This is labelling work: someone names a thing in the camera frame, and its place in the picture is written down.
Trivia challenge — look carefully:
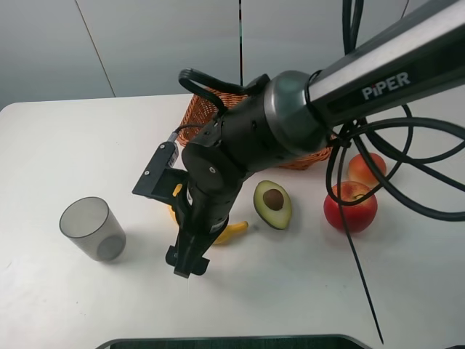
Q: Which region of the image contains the translucent grey plastic cup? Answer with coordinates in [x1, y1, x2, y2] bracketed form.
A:
[59, 196, 126, 262]

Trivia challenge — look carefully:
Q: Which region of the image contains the orange wicker basket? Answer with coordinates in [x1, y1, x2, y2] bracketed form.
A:
[177, 88, 332, 171]

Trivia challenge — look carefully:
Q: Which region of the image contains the halved avocado with pit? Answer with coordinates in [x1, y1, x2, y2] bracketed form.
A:
[253, 180, 292, 230]

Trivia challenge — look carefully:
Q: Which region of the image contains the black cable tie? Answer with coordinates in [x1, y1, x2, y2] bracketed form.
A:
[336, 125, 384, 345]

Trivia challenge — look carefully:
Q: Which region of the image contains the black cable bundle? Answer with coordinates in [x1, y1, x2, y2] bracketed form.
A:
[324, 0, 465, 222]

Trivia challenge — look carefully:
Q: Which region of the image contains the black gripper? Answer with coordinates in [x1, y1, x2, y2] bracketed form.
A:
[165, 165, 244, 278]

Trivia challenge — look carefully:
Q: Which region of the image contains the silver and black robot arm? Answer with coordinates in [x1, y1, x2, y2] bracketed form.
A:
[166, 1, 464, 277]

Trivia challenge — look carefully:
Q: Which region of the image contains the orange peach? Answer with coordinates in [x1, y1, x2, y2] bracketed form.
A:
[347, 153, 387, 188]

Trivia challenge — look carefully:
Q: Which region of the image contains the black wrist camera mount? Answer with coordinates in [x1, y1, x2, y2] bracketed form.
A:
[132, 132, 188, 205]

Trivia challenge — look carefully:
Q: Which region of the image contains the yellow banana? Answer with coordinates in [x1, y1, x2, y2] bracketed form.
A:
[168, 184, 249, 246]

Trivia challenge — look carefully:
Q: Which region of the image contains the red apple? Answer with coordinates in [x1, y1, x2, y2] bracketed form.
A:
[323, 181, 378, 233]

